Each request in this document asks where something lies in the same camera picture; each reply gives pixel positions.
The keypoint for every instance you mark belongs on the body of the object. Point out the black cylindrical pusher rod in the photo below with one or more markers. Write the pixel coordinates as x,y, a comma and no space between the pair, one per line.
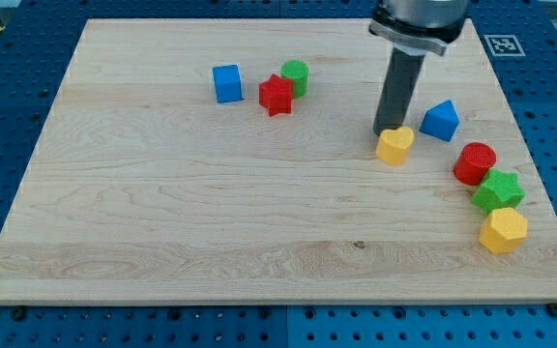
399,84

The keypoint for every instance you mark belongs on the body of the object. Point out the yellow heart block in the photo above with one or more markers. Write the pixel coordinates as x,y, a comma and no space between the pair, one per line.
394,145

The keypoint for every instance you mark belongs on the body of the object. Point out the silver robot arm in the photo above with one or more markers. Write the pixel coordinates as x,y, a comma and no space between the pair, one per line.
414,28

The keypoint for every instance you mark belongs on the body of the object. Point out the blue triangle block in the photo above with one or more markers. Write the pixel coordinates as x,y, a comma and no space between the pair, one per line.
441,121

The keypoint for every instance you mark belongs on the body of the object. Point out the white fiducial marker tag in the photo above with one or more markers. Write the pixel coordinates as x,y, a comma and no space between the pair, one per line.
501,45

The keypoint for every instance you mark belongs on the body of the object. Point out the green cylinder block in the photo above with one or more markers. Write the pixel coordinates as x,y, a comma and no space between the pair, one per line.
297,71

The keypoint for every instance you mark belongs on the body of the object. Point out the red cylinder block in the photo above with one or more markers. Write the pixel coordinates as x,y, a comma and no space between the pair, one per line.
473,162

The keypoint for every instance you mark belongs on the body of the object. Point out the red star block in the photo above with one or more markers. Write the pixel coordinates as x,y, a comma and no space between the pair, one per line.
276,95

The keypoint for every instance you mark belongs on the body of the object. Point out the green star block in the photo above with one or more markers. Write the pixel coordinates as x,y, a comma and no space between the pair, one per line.
498,189

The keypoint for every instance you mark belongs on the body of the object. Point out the blue cube block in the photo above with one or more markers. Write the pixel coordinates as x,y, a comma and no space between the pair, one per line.
227,83

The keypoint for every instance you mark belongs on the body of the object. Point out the yellow hexagon block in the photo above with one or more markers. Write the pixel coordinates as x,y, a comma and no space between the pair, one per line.
503,230

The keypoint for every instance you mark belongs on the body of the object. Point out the wooden board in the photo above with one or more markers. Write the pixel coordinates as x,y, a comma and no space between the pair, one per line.
144,190

